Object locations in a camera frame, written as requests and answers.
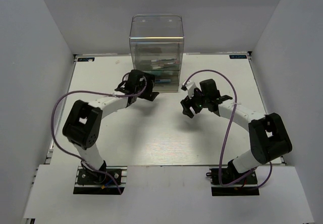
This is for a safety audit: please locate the blue gel pen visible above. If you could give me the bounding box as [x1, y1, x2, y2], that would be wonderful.
[151, 58, 177, 63]

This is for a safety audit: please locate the light blue highlighter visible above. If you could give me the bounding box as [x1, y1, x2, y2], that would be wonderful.
[155, 79, 171, 83]

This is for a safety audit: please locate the red gel pen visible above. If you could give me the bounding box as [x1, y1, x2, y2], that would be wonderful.
[151, 62, 180, 67]

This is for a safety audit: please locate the blue table label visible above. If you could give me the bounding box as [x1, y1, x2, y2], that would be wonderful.
[77, 57, 95, 62]
[229, 54, 247, 59]

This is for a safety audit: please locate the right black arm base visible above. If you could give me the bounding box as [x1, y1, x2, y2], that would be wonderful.
[205, 168, 259, 197]

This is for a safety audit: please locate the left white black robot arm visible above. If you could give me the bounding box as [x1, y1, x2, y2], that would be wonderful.
[63, 70, 158, 183]

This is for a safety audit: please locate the left blue table label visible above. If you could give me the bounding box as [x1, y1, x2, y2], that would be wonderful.
[77, 57, 95, 62]

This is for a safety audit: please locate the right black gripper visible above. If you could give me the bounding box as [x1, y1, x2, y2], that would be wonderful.
[181, 86, 210, 118]

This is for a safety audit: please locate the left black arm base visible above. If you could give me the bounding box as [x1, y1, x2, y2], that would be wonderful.
[73, 165, 128, 195]

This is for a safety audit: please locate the right blue table label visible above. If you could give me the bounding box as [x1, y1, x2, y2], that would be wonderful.
[229, 54, 247, 59]

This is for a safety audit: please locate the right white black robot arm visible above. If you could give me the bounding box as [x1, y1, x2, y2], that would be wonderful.
[181, 79, 292, 187]

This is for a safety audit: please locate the clear acrylic drawer organizer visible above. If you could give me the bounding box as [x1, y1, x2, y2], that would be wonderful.
[129, 14, 184, 92]

